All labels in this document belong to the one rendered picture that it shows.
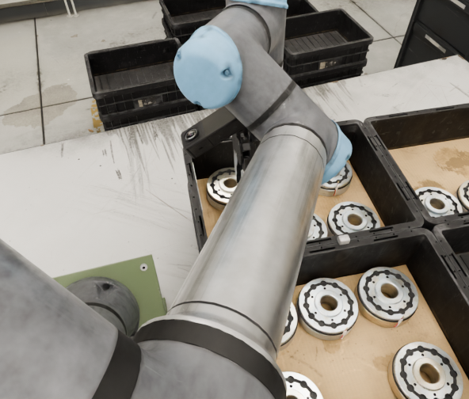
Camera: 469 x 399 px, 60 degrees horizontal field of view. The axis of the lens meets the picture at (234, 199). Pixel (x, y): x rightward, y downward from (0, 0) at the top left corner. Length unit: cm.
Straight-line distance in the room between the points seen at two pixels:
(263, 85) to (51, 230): 76
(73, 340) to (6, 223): 99
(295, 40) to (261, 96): 167
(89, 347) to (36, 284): 3
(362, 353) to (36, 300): 64
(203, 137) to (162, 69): 131
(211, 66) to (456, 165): 77
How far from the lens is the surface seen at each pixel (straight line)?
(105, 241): 103
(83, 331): 18
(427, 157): 108
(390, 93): 148
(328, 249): 73
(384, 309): 76
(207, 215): 86
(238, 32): 46
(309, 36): 215
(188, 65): 44
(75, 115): 257
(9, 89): 295
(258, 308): 25
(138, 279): 76
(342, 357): 74
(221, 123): 61
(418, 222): 80
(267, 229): 29
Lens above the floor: 152
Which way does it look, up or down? 51 degrees down
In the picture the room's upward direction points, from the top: straight up
